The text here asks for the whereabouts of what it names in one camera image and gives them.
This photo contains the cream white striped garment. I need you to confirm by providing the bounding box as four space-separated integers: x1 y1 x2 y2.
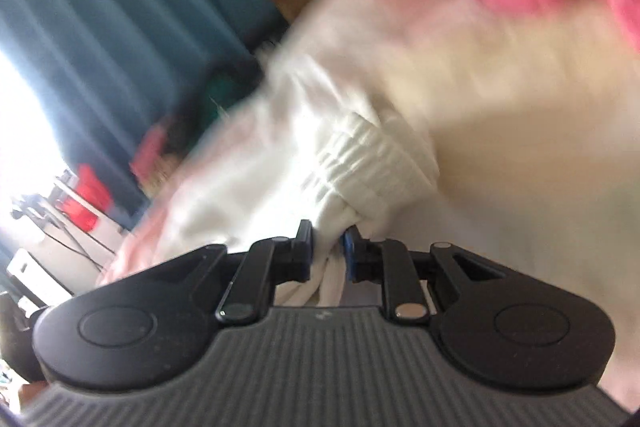
103 0 639 410

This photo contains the garment steamer pole with hose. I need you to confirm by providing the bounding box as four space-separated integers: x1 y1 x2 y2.
10 170 125 273

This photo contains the teal curtain right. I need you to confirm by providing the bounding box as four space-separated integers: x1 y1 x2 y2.
1 0 279 213

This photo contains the pile of mixed clothes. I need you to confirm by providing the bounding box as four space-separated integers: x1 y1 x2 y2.
130 57 262 199

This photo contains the red garment on hanger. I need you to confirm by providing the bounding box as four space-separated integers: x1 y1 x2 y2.
58 164 113 232

